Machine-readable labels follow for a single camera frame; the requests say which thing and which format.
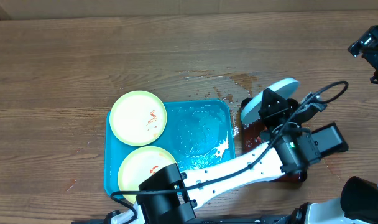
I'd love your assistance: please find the light blue plate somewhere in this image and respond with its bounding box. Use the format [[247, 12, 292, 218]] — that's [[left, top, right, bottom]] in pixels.
[[241, 78, 300, 124]]

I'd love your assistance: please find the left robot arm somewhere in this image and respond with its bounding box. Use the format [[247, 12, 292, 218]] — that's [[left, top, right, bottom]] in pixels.
[[105, 87, 348, 224]]

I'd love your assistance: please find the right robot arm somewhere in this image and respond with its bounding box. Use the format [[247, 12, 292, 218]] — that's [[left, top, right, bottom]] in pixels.
[[277, 25, 378, 224]]

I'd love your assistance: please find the dark red rectangular tray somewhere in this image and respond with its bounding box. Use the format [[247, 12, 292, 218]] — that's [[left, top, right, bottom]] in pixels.
[[240, 98, 308, 183]]

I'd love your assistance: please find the blue plastic tray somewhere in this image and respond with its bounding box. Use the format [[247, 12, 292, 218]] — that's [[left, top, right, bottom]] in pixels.
[[104, 99, 236, 195]]

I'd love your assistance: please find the upper yellow plate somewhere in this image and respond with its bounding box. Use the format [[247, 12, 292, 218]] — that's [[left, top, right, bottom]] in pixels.
[[109, 90, 167, 146]]

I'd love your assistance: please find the yellow plate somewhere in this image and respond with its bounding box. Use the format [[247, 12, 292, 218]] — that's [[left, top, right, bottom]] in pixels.
[[109, 90, 167, 146], [118, 146, 176, 191]]

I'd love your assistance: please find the lower yellow plate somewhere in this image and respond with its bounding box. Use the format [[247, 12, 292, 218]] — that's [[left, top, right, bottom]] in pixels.
[[118, 146, 176, 191]]

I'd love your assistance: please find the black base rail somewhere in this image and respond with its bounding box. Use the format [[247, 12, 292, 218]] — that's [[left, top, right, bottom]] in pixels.
[[71, 216, 289, 224]]

